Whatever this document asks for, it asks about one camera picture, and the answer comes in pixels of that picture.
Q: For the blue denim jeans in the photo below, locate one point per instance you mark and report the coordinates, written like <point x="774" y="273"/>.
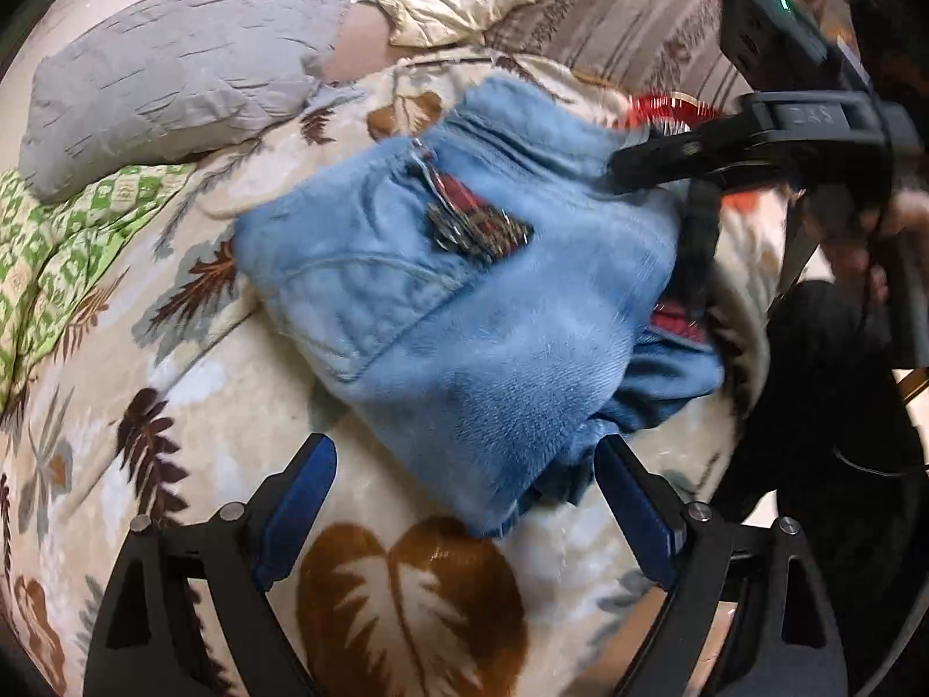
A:
<point x="485" y="299"/>

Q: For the leaf patterned beige blanket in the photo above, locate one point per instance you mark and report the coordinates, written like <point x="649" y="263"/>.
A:
<point x="169" y="394"/>

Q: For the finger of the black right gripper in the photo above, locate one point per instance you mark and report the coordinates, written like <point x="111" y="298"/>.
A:
<point x="717" y="151"/>
<point x="698" y="236"/>

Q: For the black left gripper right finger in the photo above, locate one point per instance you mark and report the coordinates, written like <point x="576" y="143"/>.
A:
<point x="645" y="507"/>

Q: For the red plastic bag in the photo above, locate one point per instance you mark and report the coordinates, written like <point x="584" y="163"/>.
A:
<point x="668" y="113"/>

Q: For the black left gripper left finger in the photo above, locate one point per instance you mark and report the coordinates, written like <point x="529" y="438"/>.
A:
<point x="284" y="508"/>

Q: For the grey quilted pillow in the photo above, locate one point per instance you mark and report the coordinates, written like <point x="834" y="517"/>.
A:
<point x="165" y="80"/>

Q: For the striped brown bedsheet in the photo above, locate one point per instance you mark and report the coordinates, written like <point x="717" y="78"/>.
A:
<point x="641" y="46"/>

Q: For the green checkered quilt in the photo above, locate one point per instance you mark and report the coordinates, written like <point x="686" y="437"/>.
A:
<point x="53" y="254"/>

